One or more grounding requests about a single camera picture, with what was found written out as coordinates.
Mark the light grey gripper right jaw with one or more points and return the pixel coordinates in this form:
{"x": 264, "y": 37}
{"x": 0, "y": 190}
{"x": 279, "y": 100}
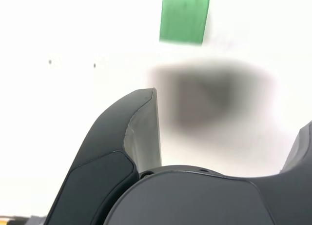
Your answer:
{"x": 195, "y": 200}

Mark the green cube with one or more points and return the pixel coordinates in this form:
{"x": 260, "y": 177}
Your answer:
{"x": 184, "y": 17}

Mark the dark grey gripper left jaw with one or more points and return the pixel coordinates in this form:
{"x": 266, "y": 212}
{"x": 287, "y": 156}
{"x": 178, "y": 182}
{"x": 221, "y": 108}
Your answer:
{"x": 102, "y": 166}

